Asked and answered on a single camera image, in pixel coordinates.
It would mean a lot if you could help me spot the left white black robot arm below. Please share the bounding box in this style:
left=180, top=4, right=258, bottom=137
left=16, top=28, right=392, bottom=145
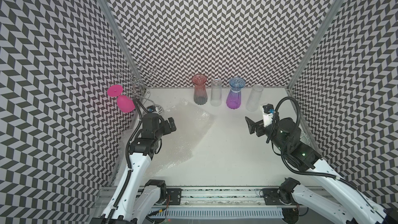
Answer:
left=90, top=113, right=177, bottom=224

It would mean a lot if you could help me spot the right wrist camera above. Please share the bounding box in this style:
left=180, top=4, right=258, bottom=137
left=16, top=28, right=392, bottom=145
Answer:
left=262, top=104, right=275, bottom=128

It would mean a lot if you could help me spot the purple blue tumbler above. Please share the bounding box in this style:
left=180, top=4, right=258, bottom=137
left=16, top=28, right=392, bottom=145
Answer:
left=226, top=77, right=246, bottom=110

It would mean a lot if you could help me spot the aluminium front rail frame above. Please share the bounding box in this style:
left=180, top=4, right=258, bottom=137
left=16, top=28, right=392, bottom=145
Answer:
left=90, top=186, right=361, bottom=224

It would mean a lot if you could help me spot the red black ribbed vase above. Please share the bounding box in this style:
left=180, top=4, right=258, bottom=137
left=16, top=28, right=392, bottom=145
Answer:
left=192, top=74, right=208, bottom=105

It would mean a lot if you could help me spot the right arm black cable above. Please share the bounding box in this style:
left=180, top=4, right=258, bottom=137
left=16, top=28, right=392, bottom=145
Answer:
left=265, top=96, right=386, bottom=222

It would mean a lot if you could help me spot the chrome wire glass rack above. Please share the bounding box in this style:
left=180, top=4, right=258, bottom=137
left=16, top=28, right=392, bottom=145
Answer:
left=113, top=68, right=164, bottom=114

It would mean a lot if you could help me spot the pink plastic wine glass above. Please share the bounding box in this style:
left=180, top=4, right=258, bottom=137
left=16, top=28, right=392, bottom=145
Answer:
left=107, top=85, right=136, bottom=113

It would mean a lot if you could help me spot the clear ribbed glass vase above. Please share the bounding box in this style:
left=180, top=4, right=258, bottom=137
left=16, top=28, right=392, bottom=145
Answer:
left=210, top=79, right=222, bottom=107

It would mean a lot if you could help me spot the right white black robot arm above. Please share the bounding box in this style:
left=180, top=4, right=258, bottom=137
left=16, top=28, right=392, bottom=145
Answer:
left=245, top=117, right=398, bottom=224

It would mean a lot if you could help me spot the green patterned round bowl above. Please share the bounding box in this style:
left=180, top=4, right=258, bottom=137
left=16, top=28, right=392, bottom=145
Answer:
left=300, top=131, right=311, bottom=146

